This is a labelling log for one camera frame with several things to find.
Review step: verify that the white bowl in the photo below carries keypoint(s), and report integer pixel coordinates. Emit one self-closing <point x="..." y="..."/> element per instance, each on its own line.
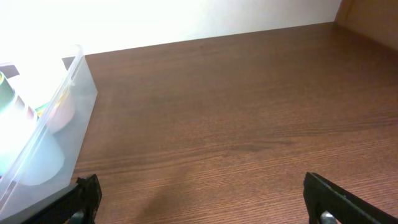
<point x="39" y="78"/>

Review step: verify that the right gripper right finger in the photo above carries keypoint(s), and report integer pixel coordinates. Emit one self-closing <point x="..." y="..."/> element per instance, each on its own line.
<point x="327" y="202"/>

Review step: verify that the green plastic cup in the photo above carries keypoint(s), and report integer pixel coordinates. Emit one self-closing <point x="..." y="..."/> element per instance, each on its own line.
<point x="8" y="95"/>

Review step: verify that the clear plastic storage container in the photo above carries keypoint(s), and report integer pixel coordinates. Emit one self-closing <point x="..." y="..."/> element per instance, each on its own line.
<point x="22" y="117"/>

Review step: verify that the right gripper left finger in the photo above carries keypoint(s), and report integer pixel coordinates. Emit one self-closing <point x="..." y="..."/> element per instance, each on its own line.
<point x="76" y="203"/>

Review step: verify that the blue plastic cup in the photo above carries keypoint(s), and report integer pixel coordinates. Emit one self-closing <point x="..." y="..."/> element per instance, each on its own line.
<point x="40" y="167"/>

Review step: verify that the pink bowl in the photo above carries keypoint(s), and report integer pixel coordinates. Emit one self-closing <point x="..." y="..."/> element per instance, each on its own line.
<point x="62" y="113"/>

